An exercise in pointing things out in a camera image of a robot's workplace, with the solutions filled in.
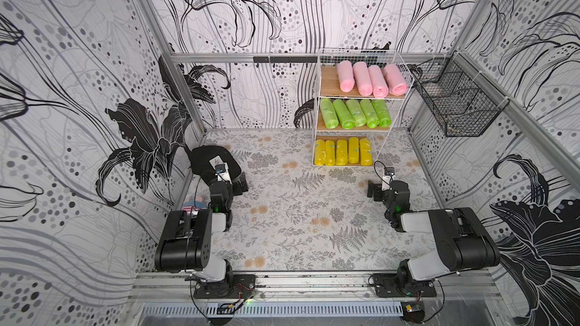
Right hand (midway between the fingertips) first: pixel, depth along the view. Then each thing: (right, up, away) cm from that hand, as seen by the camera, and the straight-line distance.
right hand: (384, 178), depth 95 cm
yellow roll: (-22, +11, +9) cm, 26 cm away
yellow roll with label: (-27, +10, +7) cm, 30 cm away
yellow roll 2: (-11, +12, +10) cm, 19 cm away
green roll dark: (-18, +23, -10) cm, 31 cm away
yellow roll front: (-16, +10, +8) cm, 21 cm away
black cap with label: (-79, +8, +5) cm, 79 cm away
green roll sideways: (-4, +26, -9) cm, 28 cm away
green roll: (-24, +27, -6) cm, 37 cm away
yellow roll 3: (-5, +11, +9) cm, 15 cm away
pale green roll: (-14, +27, -9) cm, 31 cm away
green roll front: (-9, +26, -9) cm, 29 cm away
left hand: (-63, +1, -1) cm, 63 cm away
